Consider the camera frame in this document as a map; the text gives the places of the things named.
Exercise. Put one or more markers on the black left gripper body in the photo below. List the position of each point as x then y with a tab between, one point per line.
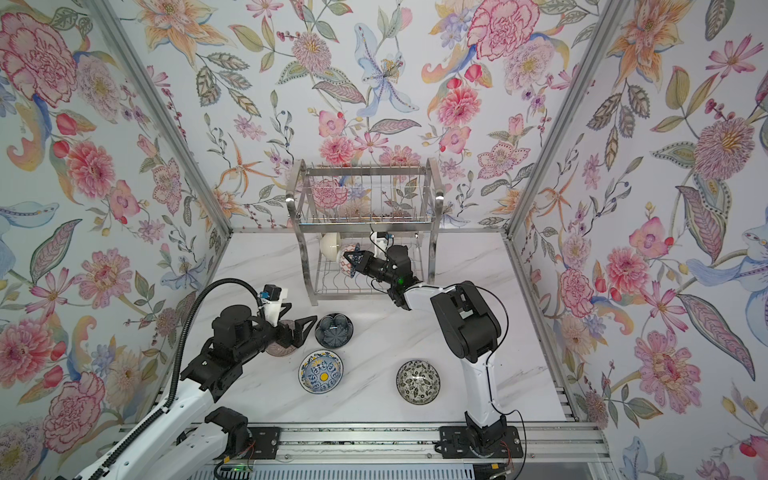
262	336

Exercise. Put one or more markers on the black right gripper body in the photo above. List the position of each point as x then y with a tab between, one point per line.
381	270

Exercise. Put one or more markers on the stainless steel dish rack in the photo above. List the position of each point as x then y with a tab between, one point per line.
405	201

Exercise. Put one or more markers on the cream white bowl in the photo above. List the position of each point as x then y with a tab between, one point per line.
330	246

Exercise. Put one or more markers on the blue geometric red bowl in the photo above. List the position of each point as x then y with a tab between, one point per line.
345	266

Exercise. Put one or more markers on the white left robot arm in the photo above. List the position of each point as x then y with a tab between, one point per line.
187	429

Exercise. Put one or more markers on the pink striped bowl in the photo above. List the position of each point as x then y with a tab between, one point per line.
276	350

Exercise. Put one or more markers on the dark petal pattern bowl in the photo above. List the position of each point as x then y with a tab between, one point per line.
334	331

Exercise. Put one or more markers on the blue yellow patterned bowl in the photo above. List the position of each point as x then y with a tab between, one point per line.
320	372

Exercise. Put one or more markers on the black white floral bowl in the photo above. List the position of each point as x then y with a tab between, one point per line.
418	382

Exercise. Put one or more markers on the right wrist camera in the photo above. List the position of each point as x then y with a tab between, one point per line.
381	242

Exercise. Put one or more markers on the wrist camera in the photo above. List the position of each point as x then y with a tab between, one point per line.
381	242
272	298

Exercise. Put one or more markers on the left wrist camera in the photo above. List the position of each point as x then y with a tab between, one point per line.
272	298

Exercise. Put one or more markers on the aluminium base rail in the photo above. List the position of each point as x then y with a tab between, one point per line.
536	442

